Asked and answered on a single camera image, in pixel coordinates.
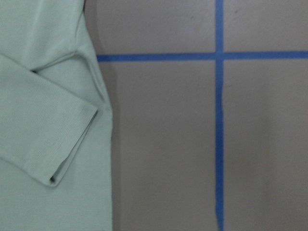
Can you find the olive green long-sleeve shirt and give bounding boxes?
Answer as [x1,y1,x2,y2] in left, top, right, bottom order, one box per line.
[0,0,113,231]

